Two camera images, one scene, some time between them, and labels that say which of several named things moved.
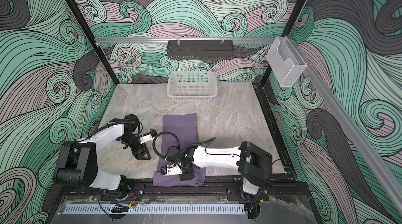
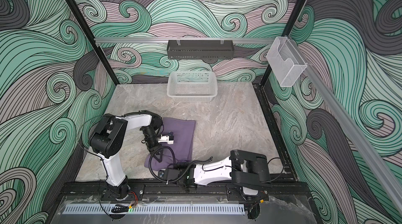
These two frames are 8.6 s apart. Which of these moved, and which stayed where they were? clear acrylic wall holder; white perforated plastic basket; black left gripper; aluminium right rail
Moved: black left gripper
Stayed: clear acrylic wall holder; aluminium right rail; white perforated plastic basket
